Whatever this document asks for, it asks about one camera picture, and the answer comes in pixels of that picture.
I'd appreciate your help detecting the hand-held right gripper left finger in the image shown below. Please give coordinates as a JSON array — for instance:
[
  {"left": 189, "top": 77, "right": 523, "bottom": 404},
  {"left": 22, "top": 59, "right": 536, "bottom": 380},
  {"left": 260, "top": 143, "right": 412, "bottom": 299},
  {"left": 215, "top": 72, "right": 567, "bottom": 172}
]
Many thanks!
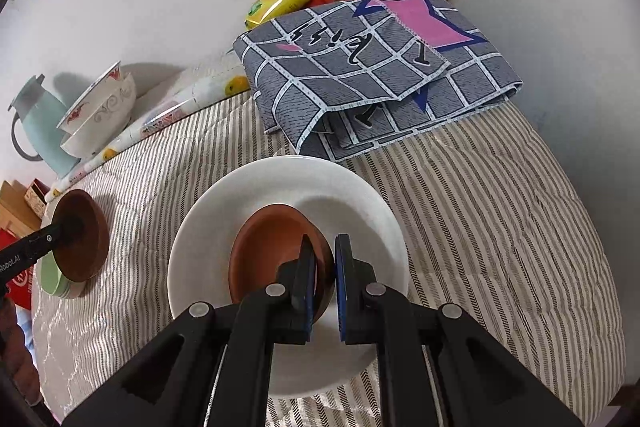
[{"left": 62, "top": 234, "right": 318, "bottom": 427}]

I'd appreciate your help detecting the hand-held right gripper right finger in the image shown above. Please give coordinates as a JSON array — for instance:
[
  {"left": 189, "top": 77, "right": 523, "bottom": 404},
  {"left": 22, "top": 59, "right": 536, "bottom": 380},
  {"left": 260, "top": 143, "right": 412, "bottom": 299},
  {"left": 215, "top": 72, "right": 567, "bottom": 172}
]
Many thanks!
[{"left": 334, "top": 233, "right": 586, "bottom": 427}]

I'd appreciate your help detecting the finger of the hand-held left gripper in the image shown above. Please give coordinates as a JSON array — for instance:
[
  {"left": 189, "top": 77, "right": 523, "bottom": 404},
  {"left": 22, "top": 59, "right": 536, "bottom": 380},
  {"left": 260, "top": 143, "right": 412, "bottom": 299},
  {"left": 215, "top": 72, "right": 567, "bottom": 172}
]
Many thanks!
[{"left": 27, "top": 217, "right": 87, "bottom": 259}]

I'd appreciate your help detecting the small brown bowl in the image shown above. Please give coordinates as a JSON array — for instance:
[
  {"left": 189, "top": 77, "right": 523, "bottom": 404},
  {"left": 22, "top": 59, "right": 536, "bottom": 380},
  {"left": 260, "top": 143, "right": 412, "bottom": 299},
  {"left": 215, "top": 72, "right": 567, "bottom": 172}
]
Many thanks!
[
  {"left": 228, "top": 203, "right": 337, "bottom": 325},
  {"left": 51, "top": 189, "right": 111, "bottom": 282}
]

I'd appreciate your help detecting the green square plate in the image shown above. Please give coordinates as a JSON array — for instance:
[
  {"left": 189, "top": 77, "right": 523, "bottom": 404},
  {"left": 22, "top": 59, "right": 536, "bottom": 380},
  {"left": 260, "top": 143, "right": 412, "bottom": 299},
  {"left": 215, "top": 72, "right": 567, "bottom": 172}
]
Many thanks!
[{"left": 39, "top": 254, "right": 87, "bottom": 299}]

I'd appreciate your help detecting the large plain white bowl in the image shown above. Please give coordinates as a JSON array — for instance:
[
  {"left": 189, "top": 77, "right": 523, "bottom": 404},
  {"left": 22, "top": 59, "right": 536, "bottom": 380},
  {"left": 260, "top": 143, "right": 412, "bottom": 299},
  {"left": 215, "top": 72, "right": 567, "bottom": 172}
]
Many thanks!
[{"left": 166, "top": 157, "right": 410, "bottom": 397}]

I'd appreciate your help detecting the person's left hand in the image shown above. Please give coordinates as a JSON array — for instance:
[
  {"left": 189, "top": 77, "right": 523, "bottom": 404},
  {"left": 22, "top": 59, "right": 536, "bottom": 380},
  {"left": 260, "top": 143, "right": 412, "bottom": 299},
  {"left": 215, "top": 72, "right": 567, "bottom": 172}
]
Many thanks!
[{"left": 0, "top": 299, "right": 41, "bottom": 408}]

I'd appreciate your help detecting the red package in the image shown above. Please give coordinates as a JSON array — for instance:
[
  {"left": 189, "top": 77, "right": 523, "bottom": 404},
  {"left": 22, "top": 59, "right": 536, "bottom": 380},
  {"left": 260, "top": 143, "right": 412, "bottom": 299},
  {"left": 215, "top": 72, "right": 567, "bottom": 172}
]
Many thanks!
[{"left": 0, "top": 229, "right": 34, "bottom": 310}]

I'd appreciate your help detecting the small patterned box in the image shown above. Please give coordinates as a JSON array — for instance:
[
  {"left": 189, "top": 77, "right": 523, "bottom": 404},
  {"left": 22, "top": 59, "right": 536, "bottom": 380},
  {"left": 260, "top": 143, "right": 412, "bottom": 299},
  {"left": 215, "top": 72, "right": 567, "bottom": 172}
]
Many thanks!
[{"left": 24, "top": 178, "right": 51, "bottom": 220}]

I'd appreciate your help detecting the light blue thermos jug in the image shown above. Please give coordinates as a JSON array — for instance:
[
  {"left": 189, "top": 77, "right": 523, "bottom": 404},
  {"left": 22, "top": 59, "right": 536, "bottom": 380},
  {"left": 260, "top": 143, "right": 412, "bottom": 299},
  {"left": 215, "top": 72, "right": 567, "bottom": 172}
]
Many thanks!
[{"left": 7, "top": 74, "right": 81, "bottom": 180}]

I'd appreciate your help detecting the white bowl with colourful print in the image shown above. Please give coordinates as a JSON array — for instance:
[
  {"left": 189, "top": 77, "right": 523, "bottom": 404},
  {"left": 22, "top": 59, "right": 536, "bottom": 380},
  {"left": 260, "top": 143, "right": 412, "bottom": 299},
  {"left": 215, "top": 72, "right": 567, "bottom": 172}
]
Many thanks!
[{"left": 56, "top": 61, "right": 123, "bottom": 134}]

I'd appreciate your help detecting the white bowl with grey scrolls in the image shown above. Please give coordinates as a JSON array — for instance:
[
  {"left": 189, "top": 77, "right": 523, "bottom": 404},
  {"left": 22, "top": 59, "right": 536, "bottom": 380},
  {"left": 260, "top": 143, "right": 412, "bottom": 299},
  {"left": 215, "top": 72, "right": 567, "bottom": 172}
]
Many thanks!
[{"left": 60, "top": 71, "right": 137, "bottom": 158}]

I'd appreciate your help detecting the striped quilt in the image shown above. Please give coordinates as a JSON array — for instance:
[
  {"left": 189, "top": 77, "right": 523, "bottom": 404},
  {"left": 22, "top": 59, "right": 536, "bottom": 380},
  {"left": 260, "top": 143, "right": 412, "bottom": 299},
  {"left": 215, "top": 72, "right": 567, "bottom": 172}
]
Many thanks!
[{"left": 30, "top": 87, "right": 621, "bottom": 427}]

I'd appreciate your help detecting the printed paper roll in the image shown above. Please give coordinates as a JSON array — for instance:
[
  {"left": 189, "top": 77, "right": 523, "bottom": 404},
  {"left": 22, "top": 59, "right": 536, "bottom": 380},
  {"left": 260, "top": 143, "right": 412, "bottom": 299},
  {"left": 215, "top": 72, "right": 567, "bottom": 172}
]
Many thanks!
[{"left": 45, "top": 74, "right": 251, "bottom": 202}]

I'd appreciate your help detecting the grey checked folded cloth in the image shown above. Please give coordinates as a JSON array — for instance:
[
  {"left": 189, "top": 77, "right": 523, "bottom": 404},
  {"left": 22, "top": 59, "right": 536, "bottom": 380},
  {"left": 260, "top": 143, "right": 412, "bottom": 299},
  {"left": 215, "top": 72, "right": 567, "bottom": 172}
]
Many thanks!
[{"left": 233, "top": 0, "right": 524, "bottom": 164}]

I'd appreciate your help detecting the printed paper sheet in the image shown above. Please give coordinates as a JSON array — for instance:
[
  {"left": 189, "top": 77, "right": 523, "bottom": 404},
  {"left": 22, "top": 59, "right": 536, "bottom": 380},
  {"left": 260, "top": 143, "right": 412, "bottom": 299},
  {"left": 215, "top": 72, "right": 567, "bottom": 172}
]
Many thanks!
[{"left": 137, "top": 54, "right": 246, "bottom": 105}]

